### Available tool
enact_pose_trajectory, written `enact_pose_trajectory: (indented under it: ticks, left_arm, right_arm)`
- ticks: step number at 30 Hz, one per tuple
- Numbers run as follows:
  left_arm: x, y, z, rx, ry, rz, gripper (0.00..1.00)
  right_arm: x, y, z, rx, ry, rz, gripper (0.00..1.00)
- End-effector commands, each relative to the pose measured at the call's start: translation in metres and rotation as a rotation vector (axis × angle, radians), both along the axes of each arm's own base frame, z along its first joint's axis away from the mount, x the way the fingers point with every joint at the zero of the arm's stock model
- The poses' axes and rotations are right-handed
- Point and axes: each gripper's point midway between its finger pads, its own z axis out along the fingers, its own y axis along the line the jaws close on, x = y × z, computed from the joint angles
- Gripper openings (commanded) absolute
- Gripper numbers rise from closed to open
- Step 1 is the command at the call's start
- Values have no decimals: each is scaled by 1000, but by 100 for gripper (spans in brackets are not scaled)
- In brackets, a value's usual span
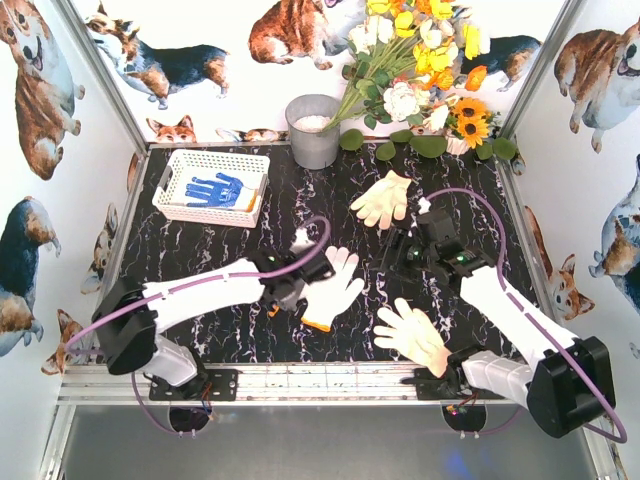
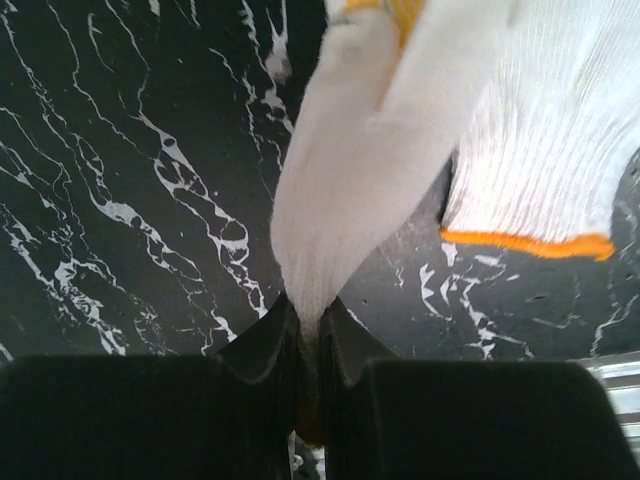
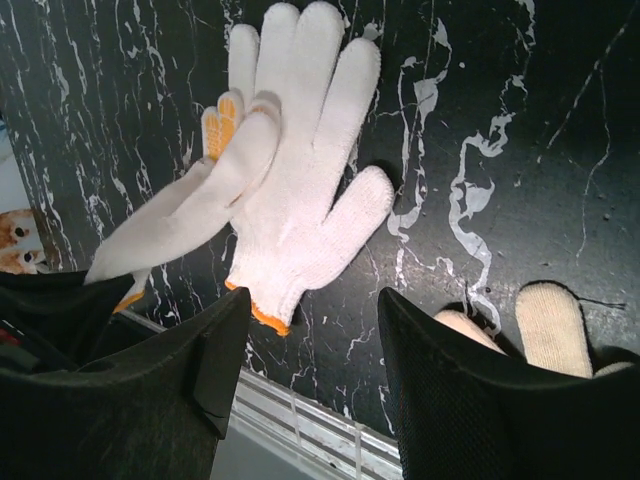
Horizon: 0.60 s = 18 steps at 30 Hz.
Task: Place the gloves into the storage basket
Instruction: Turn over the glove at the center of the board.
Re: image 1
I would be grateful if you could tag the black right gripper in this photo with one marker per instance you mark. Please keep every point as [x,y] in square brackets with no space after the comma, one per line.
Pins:
[401,248]

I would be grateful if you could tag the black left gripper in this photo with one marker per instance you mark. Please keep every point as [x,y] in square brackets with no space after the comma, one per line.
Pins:
[291,298]

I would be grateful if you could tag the orange striped white glove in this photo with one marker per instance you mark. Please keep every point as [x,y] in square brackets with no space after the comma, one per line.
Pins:
[328,298]

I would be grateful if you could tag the blue dotted white glove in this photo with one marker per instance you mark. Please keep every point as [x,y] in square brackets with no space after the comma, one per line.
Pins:
[222,192]

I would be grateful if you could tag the white glove orange cuff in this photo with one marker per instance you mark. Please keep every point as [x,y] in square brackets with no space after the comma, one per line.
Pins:
[273,311]

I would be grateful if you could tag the white knit glove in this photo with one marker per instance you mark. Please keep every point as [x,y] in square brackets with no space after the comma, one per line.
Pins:
[247,198]

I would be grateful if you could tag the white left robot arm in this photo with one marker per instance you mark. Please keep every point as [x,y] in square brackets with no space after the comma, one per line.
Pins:
[132,317]

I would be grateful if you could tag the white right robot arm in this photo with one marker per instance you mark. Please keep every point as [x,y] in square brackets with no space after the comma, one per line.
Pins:
[563,381]

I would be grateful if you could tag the white perforated storage basket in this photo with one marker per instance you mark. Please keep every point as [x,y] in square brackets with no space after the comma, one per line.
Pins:
[184,164]

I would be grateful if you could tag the cream glove near flowers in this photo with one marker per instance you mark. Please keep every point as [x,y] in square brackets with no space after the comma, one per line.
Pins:
[384,202]

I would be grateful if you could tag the cream glove front right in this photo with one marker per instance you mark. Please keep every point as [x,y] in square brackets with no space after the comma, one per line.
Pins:
[410,332]

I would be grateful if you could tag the sunflower pot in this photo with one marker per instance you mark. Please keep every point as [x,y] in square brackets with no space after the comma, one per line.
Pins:
[469,124]

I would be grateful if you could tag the grey metal bucket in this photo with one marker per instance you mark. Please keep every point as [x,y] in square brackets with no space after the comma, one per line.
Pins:
[314,143]

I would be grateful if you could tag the artificial flower bouquet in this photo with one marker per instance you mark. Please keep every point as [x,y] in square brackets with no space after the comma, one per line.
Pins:
[404,60]

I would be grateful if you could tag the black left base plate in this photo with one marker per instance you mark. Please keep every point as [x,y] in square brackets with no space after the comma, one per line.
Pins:
[213,383]

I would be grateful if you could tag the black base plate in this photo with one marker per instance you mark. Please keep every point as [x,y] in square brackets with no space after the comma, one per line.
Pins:
[435,387]
[213,383]

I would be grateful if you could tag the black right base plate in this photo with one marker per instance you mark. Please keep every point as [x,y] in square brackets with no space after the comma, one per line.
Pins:
[435,387]

